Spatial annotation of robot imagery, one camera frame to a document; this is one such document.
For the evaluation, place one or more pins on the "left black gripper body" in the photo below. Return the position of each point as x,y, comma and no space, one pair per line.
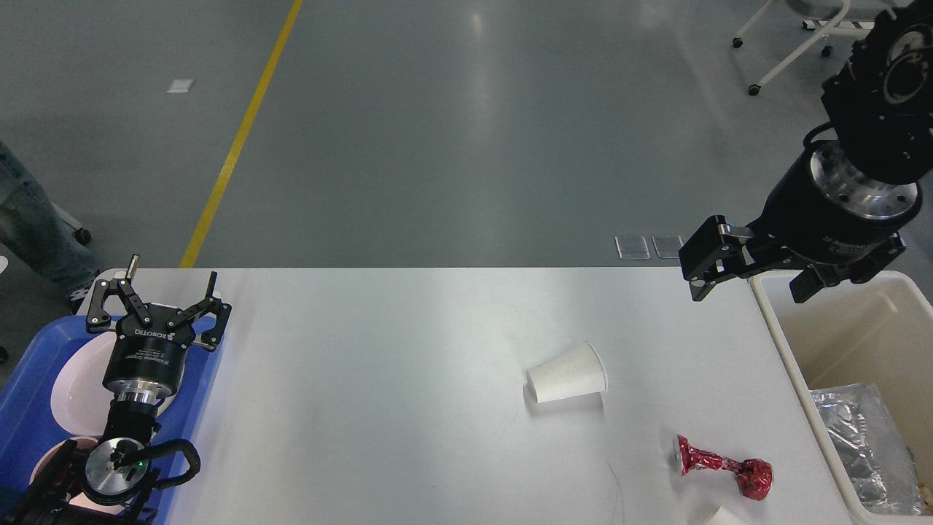
148,356

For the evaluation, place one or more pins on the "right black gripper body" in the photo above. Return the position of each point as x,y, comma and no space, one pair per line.
827,210

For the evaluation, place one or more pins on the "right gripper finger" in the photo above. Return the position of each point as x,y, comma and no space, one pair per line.
720,251
817,276

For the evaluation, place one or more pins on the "pink plate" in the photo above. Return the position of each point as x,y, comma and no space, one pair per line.
79,402

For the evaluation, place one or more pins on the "foil sheet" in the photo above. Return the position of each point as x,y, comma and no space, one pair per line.
875,457

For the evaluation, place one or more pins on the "brown paper ball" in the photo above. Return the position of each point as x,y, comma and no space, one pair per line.
924,492

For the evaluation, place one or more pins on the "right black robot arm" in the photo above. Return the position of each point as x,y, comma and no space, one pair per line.
879,105

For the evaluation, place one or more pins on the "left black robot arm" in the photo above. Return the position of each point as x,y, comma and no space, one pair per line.
120,477

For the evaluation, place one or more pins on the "light green plate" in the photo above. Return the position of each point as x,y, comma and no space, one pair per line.
166,402

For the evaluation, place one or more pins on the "beige plastic bin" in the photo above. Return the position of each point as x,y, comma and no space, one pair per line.
879,332

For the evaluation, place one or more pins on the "white chair base left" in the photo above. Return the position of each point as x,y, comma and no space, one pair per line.
79,232

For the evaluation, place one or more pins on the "person leg with sneaker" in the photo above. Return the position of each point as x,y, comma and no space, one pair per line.
32,230

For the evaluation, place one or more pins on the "white rolling chair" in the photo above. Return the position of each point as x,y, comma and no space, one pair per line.
818,24

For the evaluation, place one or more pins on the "red foil wrapper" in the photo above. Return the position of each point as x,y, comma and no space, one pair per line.
754,477

